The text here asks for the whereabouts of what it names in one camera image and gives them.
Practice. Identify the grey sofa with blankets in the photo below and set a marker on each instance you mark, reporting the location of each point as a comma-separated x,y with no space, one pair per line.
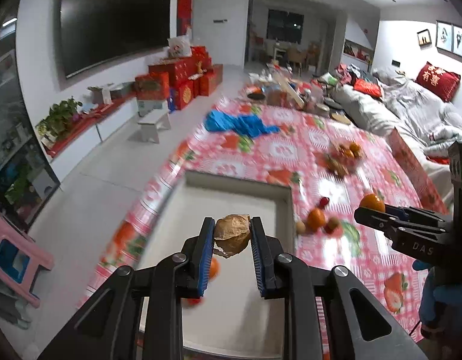
428,125

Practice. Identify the blue crumpled cloth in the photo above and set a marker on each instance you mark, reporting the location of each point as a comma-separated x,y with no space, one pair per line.
244,125

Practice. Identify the red embroidered cushion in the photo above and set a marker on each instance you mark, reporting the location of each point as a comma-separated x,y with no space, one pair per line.
439,81

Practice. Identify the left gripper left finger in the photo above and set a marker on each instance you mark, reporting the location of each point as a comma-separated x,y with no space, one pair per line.
139,308

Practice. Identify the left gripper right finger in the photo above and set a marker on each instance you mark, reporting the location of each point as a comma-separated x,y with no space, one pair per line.
328,314

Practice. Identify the small yellow round fruit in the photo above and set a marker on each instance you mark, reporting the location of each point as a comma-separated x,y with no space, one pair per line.
300,228

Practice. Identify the red gift boxes stack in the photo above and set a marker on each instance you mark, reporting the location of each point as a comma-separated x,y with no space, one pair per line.
179,80

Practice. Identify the glass fruit bowl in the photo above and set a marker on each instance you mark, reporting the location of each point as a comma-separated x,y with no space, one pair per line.
348,154

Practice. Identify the red cherry tomato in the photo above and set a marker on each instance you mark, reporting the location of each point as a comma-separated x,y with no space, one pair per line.
323,203

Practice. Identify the pink plastic stool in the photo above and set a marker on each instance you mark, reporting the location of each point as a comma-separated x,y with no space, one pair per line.
20,261

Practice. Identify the orange mandarin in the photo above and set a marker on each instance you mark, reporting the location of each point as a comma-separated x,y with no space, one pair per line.
315,220
214,268
372,201

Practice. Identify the black wall television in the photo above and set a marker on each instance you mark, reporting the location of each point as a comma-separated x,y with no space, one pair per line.
93,32

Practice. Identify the orange mandarin in tray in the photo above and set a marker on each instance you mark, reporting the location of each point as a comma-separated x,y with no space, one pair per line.
214,268

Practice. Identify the grey white tray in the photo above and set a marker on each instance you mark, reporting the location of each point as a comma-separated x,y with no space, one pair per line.
233,321

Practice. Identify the blue gloved hand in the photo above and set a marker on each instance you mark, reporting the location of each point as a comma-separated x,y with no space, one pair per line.
440,311

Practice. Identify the dried husk fruit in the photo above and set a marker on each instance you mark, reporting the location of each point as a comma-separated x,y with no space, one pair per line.
231,235

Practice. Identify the pink strawberry tablecloth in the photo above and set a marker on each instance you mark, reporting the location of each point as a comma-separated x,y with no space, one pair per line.
297,157

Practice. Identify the green potted plant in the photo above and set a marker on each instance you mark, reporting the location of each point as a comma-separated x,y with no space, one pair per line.
61,119

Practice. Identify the red tomato in tray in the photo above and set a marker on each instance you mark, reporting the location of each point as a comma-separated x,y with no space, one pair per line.
192,302

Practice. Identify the white small stool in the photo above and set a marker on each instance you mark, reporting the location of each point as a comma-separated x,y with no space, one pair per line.
152,123

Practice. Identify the brown kiwi fruit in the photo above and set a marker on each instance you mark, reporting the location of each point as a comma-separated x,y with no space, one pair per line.
331,225

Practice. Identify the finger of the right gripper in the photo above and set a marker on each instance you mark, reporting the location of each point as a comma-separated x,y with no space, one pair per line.
417,215
380,221

